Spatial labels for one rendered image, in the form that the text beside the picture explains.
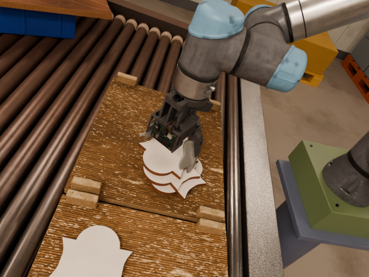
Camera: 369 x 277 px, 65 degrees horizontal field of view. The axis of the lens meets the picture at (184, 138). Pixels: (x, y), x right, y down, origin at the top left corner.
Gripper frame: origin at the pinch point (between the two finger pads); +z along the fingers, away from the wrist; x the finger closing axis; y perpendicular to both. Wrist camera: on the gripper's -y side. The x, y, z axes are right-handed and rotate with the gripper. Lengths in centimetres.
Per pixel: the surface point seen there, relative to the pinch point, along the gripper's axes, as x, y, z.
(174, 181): 5.8, 4.8, 0.6
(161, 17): -50, -59, 3
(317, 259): 81, -93, 98
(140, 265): 12.1, 21.9, 4.0
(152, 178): 2.0, 8.0, 0.6
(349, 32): 7, -436, 59
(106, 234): 3.8, 22.6, 2.8
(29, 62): -50, 1, 6
